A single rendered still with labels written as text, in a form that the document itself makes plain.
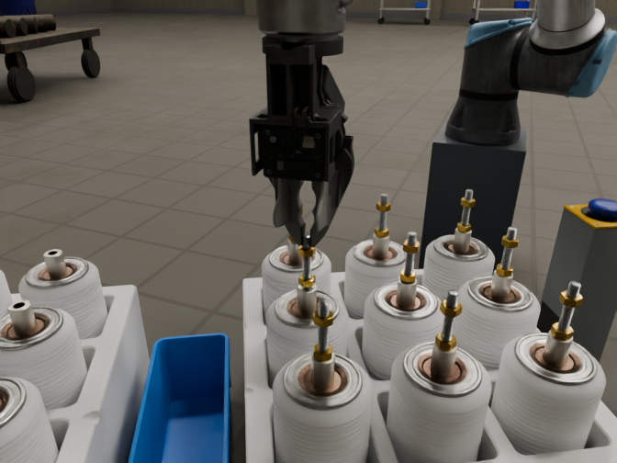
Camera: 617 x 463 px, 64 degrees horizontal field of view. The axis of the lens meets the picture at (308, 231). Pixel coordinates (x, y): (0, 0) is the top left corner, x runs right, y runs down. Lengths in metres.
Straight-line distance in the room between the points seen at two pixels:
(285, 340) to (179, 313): 0.51
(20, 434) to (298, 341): 0.27
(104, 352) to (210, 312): 0.39
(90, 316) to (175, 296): 0.40
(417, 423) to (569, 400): 0.14
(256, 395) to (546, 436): 0.30
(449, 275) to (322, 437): 0.33
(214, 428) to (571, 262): 0.56
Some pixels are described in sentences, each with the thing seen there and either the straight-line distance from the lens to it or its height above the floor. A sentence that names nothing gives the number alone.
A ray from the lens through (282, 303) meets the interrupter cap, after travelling 0.59.
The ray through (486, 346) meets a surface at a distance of 0.64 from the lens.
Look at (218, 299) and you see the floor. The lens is 1.07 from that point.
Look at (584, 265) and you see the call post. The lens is 0.75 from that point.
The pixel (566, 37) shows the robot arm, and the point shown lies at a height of 0.51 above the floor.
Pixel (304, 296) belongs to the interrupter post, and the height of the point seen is 0.28.
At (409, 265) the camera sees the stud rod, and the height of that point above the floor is 0.30.
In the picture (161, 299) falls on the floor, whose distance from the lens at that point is 1.10.
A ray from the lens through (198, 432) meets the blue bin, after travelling 0.80.
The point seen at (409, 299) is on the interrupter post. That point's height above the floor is 0.26.
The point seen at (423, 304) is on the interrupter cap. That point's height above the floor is 0.25.
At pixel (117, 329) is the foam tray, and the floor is 0.18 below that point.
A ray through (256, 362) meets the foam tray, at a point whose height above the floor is 0.18.
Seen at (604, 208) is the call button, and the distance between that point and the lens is 0.75.
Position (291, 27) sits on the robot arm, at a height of 0.56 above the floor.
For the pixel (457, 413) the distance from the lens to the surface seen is 0.50.
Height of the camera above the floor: 0.59
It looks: 26 degrees down
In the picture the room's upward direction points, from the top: straight up
